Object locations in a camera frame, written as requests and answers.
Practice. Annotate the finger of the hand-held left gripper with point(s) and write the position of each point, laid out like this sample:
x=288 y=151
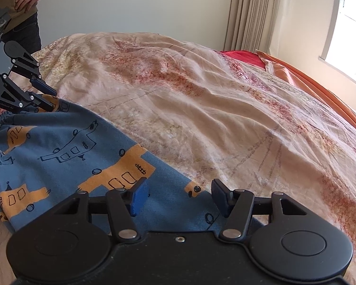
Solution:
x=44 y=104
x=43 y=86

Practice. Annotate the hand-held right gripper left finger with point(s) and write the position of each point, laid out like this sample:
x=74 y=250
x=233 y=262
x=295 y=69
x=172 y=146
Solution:
x=140 y=196

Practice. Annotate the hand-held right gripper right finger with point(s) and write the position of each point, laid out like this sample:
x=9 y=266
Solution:
x=221 y=197

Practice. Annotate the blue pants with orange print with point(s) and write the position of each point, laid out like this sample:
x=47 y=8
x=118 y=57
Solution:
x=62 y=154

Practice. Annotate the beige printed blanket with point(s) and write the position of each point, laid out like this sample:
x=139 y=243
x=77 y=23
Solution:
x=201 y=101

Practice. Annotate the red cloth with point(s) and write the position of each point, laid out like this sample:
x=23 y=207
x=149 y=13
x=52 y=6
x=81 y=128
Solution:
x=243 y=58

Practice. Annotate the orange bed sheet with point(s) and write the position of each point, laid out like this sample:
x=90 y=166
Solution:
x=320 y=86

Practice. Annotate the beige curtain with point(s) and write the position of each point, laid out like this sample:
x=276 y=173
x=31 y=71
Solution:
x=249 y=12

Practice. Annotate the window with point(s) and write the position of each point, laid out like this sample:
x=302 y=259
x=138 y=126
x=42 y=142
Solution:
x=353 y=20

